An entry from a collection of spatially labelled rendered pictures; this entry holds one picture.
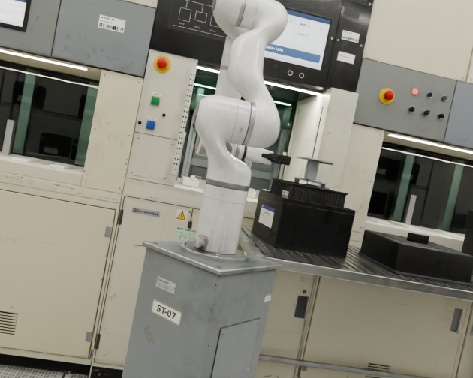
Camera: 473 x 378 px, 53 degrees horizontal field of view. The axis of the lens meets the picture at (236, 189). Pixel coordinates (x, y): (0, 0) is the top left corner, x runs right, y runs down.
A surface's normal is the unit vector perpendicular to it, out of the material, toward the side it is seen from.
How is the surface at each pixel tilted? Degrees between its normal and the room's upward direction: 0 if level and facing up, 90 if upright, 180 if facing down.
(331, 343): 90
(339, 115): 90
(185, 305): 90
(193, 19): 90
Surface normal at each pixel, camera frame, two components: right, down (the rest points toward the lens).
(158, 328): -0.59, -0.07
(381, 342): 0.13, 0.08
